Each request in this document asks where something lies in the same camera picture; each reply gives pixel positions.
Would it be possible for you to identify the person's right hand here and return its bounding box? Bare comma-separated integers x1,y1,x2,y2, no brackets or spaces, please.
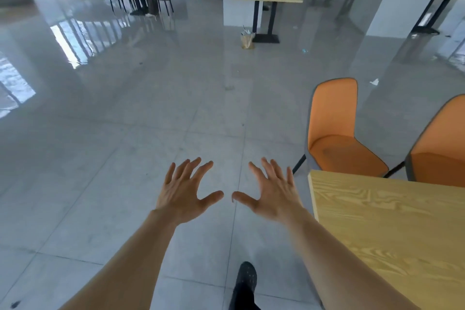
232,157,305,225

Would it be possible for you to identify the person's left hand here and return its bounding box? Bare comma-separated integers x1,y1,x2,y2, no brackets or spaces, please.
155,157,225,227

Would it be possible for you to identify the person's right forearm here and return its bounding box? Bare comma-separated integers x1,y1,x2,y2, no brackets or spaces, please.
281,207,423,310

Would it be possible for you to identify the person's left forearm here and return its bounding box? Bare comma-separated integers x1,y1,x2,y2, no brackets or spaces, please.
59,209,179,310

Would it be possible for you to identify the orange chair with black legs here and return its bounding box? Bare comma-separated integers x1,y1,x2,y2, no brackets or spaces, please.
292,77,390,178
383,94,465,189

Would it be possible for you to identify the person's black shoe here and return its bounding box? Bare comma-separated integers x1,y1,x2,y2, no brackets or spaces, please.
228,261,261,310

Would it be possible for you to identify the light wooden table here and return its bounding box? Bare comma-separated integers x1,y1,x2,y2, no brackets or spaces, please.
308,170,465,310

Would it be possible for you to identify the brown paper bag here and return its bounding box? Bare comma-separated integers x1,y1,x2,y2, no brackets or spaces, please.
240,26,256,50

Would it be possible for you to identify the table with black slanted legs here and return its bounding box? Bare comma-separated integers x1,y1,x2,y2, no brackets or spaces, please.
411,0,465,35

